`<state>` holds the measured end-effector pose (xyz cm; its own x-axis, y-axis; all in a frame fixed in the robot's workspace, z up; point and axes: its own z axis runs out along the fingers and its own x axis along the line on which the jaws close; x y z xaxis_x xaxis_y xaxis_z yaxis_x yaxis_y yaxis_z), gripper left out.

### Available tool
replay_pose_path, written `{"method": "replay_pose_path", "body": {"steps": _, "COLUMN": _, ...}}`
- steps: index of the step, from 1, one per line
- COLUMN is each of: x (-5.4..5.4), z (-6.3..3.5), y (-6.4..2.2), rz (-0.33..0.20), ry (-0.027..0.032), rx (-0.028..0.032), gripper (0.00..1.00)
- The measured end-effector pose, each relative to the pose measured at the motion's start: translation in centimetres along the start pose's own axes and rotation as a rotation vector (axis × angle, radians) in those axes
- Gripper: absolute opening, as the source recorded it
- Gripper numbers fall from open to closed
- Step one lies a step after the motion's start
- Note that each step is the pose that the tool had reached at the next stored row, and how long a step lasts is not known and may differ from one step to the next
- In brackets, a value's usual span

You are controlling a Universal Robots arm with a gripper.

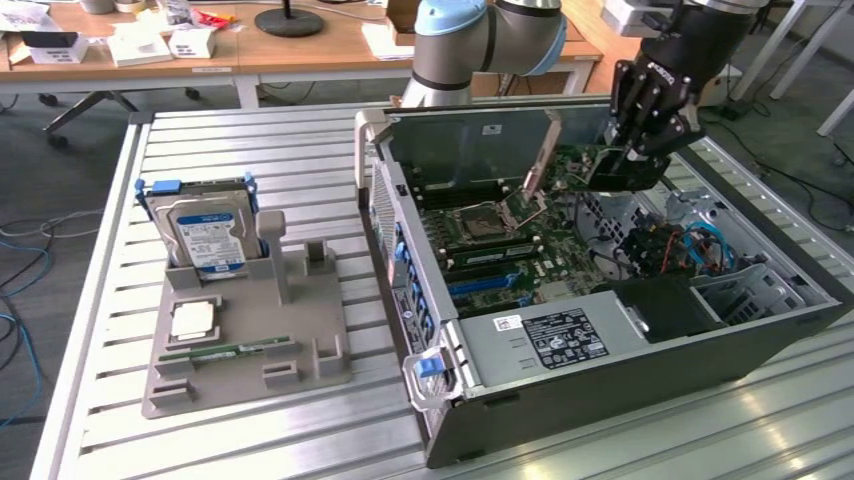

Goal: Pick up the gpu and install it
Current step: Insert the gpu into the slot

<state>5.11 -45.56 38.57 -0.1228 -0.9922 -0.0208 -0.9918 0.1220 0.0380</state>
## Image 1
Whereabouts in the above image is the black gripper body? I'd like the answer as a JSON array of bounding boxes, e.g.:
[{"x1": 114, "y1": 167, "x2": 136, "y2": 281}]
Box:
[{"x1": 633, "y1": 2, "x2": 756, "y2": 109}]

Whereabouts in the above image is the black graphics card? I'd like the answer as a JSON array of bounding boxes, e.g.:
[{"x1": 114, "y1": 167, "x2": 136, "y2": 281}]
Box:
[{"x1": 522, "y1": 109, "x2": 673, "y2": 207}]

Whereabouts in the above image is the black power brick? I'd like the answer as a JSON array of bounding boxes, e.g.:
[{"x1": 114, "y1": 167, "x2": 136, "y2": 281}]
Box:
[{"x1": 693, "y1": 102, "x2": 749, "y2": 122}]

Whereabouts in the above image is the wooden cabinet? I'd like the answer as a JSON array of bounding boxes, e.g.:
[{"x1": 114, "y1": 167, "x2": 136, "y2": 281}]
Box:
[{"x1": 565, "y1": 0, "x2": 766, "y2": 119}]

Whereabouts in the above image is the perforated metal disk bay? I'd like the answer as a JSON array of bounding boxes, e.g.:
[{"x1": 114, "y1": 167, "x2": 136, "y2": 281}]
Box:
[{"x1": 571, "y1": 191, "x2": 680, "y2": 254}]

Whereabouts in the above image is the metal socket cover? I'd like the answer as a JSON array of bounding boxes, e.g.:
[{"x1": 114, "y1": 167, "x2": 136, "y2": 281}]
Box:
[{"x1": 499, "y1": 187, "x2": 555, "y2": 231}]

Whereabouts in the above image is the green motherboard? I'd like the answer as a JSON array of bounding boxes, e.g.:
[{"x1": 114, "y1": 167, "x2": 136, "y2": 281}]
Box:
[{"x1": 414, "y1": 172, "x2": 606, "y2": 320}]

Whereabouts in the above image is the CPU socket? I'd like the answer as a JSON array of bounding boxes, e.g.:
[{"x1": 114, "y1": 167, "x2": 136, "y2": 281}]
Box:
[{"x1": 453, "y1": 202, "x2": 515, "y2": 241}]

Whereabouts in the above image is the small metal disk bay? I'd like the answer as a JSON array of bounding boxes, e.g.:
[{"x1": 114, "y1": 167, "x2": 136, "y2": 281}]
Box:
[{"x1": 690, "y1": 264, "x2": 806, "y2": 326}]

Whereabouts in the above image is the black plastic shroud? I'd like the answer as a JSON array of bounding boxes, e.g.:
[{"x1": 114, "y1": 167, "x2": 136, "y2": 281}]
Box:
[{"x1": 603, "y1": 277, "x2": 729, "y2": 344}]

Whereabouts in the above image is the RAM stick with black label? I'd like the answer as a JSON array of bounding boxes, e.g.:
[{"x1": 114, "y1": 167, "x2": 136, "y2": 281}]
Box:
[{"x1": 450, "y1": 243, "x2": 539, "y2": 266}]

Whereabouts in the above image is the white paper stack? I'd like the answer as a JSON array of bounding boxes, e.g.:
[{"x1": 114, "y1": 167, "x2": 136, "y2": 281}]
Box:
[{"x1": 362, "y1": 22, "x2": 417, "y2": 62}]

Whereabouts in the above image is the blue expansion slot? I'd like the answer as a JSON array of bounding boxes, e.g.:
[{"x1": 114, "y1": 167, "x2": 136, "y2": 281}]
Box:
[{"x1": 447, "y1": 273, "x2": 522, "y2": 297}]

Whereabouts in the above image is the wooden desk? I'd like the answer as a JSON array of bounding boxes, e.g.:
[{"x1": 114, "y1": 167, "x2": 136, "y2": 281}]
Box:
[{"x1": 0, "y1": 0, "x2": 606, "y2": 109}]

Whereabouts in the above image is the grey power supply unit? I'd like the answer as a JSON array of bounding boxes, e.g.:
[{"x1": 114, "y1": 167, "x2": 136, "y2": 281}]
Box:
[{"x1": 457, "y1": 290, "x2": 653, "y2": 389}]

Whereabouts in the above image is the black round lamp base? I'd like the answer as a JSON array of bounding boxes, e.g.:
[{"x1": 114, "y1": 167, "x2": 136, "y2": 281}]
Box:
[{"x1": 254, "y1": 0, "x2": 327, "y2": 37}]

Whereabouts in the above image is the black open PC case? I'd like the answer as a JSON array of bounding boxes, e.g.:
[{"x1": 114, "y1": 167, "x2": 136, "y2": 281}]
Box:
[{"x1": 353, "y1": 89, "x2": 844, "y2": 470}]

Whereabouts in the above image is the red packet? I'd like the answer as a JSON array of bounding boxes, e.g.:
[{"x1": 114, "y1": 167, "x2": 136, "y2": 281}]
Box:
[{"x1": 198, "y1": 8, "x2": 241, "y2": 30}]

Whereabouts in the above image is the white box with label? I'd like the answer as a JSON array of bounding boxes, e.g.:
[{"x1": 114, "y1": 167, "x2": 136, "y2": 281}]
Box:
[{"x1": 166, "y1": 28, "x2": 219, "y2": 60}]

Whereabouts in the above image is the grey plastic parts rack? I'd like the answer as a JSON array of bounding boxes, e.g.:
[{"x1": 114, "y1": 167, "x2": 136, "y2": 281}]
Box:
[{"x1": 140, "y1": 209, "x2": 355, "y2": 424}]

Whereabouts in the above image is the hard disk in blue caddy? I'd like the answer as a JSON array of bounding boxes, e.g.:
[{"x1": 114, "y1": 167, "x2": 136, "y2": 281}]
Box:
[{"x1": 132, "y1": 172, "x2": 263, "y2": 282}]

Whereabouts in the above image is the white open box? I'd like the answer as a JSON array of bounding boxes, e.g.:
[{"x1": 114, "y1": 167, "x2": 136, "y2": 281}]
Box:
[{"x1": 106, "y1": 22, "x2": 176, "y2": 68}]

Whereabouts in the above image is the silver CPU chip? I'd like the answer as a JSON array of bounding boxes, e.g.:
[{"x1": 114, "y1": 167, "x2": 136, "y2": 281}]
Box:
[{"x1": 170, "y1": 302, "x2": 219, "y2": 341}]

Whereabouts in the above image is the green RAM stick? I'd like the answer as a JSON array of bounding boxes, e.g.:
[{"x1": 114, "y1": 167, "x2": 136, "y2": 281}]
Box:
[{"x1": 159, "y1": 335, "x2": 294, "y2": 362}]

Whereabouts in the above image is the black chair base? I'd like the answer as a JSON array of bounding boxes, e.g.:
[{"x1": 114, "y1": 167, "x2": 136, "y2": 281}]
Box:
[{"x1": 38, "y1": 89, "x2": 203, "y2": 149}]

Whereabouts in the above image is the white box with black lid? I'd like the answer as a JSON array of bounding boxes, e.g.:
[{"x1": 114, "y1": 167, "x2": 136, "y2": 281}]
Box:
[{"x1": 19, "y1": 30, "x2": 91, "y2": 65}]

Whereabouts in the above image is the white table frame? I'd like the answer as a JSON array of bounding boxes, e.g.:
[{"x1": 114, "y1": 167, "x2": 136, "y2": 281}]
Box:
[{"x1": 729, "y1": 0, "x2": 854, "y2": 137}]

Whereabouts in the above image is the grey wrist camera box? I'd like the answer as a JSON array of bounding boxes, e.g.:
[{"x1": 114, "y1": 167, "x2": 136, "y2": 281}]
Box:
[{"x1": 602, "y1": 0, "x2": 669, "y2": 37}]

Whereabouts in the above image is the red wire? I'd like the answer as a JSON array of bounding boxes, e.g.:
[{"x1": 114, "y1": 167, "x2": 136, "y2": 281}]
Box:
[{"x1": 657, "y1": 227, "x2": 689, "y2": 275}]

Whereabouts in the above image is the blue wire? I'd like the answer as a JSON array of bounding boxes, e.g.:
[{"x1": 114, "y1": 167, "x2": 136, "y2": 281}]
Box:
[{"x1": 685, "y1": 221, "x2": 741, "y2": 275}]

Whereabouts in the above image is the grey floor cable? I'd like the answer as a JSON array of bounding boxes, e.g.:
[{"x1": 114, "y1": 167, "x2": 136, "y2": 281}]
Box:
[{"x1": 0, "y1": 208, "x2": 107, "y2": 240}]

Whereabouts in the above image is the blue floor cable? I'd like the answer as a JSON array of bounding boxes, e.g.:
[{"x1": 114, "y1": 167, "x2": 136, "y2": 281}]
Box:
[{"x1": 0, "y1": 239, "x2": 54, "y2": 429}]

